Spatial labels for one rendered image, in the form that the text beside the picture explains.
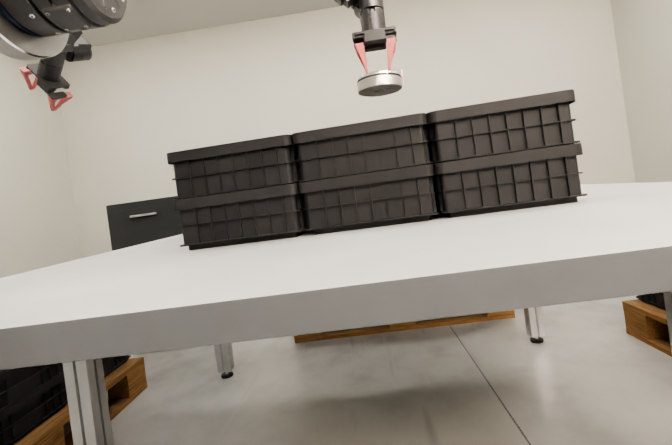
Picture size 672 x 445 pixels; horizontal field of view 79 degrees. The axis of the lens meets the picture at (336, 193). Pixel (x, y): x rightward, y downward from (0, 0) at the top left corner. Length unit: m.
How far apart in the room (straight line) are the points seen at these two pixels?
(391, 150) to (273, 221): 0.31
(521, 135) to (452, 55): 3.80
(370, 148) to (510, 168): 0.30
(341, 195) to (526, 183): 0.39
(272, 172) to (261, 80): 3.75
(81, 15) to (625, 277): 0.69
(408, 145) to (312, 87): 3.68
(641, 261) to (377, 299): 0.23
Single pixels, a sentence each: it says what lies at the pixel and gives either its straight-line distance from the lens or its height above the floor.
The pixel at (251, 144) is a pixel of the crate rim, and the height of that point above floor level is 0.92.
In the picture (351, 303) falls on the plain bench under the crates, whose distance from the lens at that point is 0.38.
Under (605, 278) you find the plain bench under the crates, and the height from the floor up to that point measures 0.68.
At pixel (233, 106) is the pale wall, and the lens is 4.67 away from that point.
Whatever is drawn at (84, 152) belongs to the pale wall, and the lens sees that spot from 5.35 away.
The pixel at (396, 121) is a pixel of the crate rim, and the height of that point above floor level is 0.92.
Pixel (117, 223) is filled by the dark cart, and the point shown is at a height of 0.79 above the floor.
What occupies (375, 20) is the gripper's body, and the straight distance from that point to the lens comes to 1.02.
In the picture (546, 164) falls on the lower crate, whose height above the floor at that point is 0.79.
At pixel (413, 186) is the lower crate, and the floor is 0.78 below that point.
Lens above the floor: 0.78
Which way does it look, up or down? level
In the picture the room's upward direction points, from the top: 8 degrees counter-clockwise
